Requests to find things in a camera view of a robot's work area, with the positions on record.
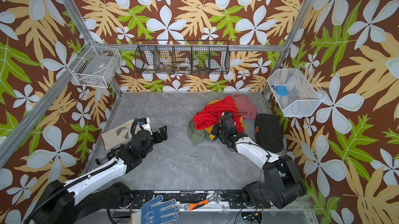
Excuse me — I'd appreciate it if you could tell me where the yellow cloth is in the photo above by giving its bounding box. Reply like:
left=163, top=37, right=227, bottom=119
left=204, top=99, right=247, bottom=141

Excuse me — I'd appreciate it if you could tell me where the red cloth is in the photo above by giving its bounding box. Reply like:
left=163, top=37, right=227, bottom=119
left=193, top=95, right=244, bottom=133

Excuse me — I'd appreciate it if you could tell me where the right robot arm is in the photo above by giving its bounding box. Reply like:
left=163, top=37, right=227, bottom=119
left=211, top=121, right=307, bottom=209

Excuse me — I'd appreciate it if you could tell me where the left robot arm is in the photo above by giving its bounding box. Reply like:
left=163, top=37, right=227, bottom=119
left=24, top=126, right=168, bottom=224

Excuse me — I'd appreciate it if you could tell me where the beige folded cloth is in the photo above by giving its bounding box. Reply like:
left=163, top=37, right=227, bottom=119
left=101, top=119, right=135, bottom=151

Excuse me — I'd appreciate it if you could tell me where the olive green cloth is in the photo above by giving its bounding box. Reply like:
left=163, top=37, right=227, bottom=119
left=187, top=120, right=217, bottom=147

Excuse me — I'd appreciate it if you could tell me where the pink maroon cloth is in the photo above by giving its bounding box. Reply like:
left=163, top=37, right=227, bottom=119
left=232, top=95, right=257, bottom=120

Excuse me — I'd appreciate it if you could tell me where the black zip case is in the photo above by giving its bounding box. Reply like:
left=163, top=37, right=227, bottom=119
left=255, top=114, right=284, bottom=153

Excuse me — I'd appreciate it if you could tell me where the blue knit work glove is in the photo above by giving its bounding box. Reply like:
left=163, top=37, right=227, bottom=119
left=140, top=196, right=179, bottom=224

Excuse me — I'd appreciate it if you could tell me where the blue object in basket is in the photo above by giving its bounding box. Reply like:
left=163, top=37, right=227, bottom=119
left=271, top=85, right=288, bottom=96

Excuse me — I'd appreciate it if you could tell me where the white bowl in basket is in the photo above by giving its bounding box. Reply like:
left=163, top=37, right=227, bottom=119
left=177, top=62, right=191, bottom=71

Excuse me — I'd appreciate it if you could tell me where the white mesh basket right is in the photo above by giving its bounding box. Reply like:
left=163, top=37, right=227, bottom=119
left=268, top=65, right=327, bottom=118

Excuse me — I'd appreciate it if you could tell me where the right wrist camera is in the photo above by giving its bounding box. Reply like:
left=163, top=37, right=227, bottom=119
left=219, top=111, right=235, bottom=130

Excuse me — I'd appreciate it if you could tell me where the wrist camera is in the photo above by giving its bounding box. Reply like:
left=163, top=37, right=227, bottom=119
left=136, top=117, right=152, bottom=135
left=219, top=111, right=235, bottom=130

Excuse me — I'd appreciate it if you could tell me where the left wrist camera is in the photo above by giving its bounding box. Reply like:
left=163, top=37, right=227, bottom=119
left=136, top=117, right=152, bottom=135

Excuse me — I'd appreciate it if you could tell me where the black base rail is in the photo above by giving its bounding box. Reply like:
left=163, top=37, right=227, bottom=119
left=130, top=189, right=270, bottom=209

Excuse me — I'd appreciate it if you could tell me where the orange handled tool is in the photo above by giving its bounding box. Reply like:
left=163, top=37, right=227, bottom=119
left=184, top=198, right=209, bottom=212

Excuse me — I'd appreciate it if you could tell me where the white wire basket left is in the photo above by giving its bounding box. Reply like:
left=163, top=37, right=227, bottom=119
left=70, top=45, right=121, bottom=88

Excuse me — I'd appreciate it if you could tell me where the black wire basket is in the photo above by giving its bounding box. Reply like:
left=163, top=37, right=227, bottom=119
left=133, top=40, right=231, bottom=75

